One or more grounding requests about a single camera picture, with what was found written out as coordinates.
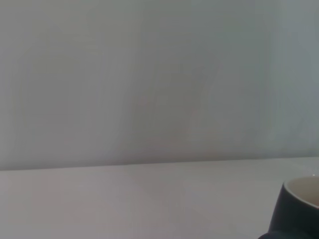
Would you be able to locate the dark blue ceramic mug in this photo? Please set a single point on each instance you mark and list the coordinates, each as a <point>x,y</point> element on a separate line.
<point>291,219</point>

